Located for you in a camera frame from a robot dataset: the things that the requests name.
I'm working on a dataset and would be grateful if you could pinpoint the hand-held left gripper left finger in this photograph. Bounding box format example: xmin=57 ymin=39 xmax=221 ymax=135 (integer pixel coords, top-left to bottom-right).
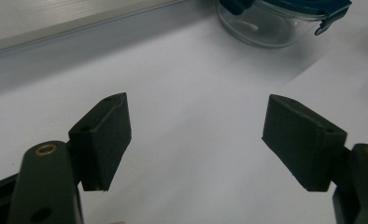
xmin=7 ymin=91 xmax=133 ymax=224

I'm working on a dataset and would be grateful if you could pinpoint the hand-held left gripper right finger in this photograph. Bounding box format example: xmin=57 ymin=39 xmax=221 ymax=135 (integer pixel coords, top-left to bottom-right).
xmin=262 ymin=94 xmax=368 ymax=224

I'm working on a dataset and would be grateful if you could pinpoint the clear glass container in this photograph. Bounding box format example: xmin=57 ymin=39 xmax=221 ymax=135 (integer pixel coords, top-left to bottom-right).
xmin=216 ymin=0 xmax=333 ymax=49

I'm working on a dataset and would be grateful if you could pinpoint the blue clip-lock container lid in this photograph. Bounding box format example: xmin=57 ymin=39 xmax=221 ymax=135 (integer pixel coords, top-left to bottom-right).
xmin=219 ymin=0 xmax=353 ymax=36

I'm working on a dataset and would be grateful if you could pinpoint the aluminium rail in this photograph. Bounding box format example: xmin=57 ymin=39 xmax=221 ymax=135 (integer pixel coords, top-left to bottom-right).
xmin=0 ymin=0 xmax=190 ymax=58

